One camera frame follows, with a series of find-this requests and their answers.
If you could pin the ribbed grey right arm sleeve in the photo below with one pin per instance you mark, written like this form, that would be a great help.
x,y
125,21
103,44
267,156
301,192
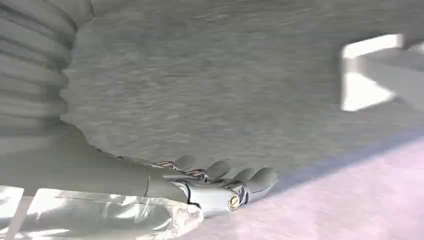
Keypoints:
x,y
31,63

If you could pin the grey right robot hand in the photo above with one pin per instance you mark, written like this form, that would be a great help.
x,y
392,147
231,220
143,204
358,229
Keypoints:
x,y
99,175

